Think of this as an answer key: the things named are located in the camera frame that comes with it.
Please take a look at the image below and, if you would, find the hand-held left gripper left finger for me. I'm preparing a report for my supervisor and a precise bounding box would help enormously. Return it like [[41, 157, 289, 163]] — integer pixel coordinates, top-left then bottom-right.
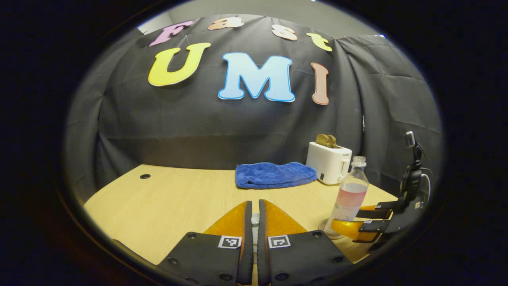
[[157, 201, 254, 286]]

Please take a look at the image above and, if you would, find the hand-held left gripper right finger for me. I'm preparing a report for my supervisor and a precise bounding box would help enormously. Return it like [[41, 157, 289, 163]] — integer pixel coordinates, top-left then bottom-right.
[[256, 199, 356, 286]]

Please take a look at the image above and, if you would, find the round cork coaster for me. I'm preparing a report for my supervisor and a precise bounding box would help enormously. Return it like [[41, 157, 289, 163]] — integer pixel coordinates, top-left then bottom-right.
[[319, 218, 346, 240]]

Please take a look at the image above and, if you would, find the clear water bottle pink label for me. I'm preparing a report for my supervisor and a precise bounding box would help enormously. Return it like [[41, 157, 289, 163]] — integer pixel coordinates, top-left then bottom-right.
[[325, 156, 369, 235]]

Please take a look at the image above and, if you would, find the white toaster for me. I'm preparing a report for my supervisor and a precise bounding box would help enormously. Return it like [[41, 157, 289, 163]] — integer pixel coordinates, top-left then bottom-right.
[[306, 142, 353, 185]]

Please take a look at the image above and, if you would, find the blue towel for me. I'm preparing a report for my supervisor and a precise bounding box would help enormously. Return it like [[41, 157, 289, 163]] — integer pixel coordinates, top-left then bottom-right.
[[235, 162, 318, 189]]

